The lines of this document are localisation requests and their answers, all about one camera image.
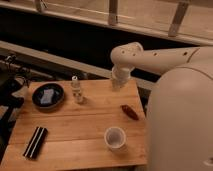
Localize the black round plate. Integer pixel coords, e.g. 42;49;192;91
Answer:
32;83;65;109

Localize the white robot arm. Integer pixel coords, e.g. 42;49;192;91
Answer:
110;42;213;171

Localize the black tripod equipment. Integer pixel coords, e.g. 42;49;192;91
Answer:
0;55;26;162

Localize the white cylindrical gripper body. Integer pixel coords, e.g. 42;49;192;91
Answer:
111;65;132;90

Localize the wooden railing frame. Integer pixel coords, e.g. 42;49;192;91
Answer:
0;0;213;46

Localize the blue sponge on plate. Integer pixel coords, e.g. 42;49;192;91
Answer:
40;89;54;104

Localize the black white striped box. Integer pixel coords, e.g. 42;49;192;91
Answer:
23;127;48;159

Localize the small clear plastic bottle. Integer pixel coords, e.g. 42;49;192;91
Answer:
71;76;83;104

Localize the dark red chili pepper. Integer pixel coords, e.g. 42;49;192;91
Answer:
121;105;139;120

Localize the white paper cup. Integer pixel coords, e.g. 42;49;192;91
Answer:
104;127;126;151

